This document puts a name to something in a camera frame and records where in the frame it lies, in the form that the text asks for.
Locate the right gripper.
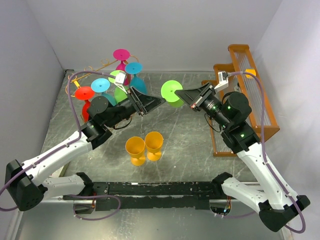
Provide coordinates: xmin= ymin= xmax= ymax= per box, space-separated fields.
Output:
xmin=174 ymin=81 xmax=231 ymax=129

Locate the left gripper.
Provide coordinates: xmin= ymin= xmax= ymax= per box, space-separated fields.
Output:
xmin=106 ymin=85 xmax=167 ymax=128

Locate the green wine glass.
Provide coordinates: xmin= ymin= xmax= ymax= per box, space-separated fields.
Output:
xmin=110 ymin=70 xmax=127 ymax=104
xmin=160 ymin=80 xmax=184 ymax=108

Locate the dark blue wine glass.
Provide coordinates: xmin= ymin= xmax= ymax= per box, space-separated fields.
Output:
xmin=125 ymin=62 xmax=148 ymax=95

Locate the light blue wine glass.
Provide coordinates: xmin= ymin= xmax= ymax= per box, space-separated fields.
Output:
xmin=90 ymin=78 xmax=116 ymax=106

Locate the magenta wine glass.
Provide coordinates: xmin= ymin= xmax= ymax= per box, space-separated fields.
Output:
xmin=113 ymin=48 xmax=131 ymax=72

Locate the red wine glass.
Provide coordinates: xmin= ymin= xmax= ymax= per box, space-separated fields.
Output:
xmin=75 ymin=86 xmax=95 ymax=122

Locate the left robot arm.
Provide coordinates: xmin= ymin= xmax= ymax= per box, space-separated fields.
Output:
xmin=5 ymin=87 xmax=165 ymax=211

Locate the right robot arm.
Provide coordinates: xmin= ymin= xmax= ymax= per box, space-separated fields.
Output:
xmin=174 ymin=83 xmax=310 ymax=232

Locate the white item on rack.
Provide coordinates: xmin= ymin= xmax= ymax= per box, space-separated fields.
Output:
xmin=234 ymin=84 xmax=242 ymax=92

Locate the right orange wine glass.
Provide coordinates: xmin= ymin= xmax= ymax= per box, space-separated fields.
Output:
xmin=144 ymin=131 xmax=164 ymax=162

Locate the orange wine glass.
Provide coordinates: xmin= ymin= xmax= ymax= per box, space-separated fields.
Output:
xmin=125 ymin=136 xmax=146 ymax=167
xmin=144 ymin=131 xmax=164 ymax=162

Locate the left orange wine glass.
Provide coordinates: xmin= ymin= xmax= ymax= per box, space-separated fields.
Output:
xmin=125 ymin=136 xmax=146 ymax=167

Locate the orange wooden tiered rack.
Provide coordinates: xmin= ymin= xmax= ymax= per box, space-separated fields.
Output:
xmin=213 ymin=44 xmax=280 ymax=141

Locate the yellow cube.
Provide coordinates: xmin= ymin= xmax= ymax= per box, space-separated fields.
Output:
xmin=244 ymin=68 xmax=256 ymax=79

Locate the white box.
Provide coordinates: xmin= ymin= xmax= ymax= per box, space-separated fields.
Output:
xmin=49 ymin=164 xmax=69 ymax=178

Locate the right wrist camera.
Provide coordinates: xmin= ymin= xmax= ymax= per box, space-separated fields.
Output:
xmin=214 ymin=71 xmax=229 ymax=93

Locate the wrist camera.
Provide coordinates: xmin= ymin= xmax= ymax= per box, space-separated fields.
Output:
xmin=214 ymin=71 xmax=229 ymax=93
xmin=114 ymin=70 xmax=128 ymax=94

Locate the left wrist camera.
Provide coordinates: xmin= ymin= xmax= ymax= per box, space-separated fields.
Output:
xmin=114 ymin=70 xmax=128 ymax=94

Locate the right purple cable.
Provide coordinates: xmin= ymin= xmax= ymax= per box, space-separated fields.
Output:
xmin=226 ymin=71 xmax=307 ymax=235

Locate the gold wire glass rack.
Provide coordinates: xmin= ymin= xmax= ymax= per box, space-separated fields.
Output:
xmin=65 ymin=53 xmax=141 ymax=96

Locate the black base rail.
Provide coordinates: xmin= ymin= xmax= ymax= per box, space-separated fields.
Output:
xmin=79 ymin=181 xmax=227 ymax=211

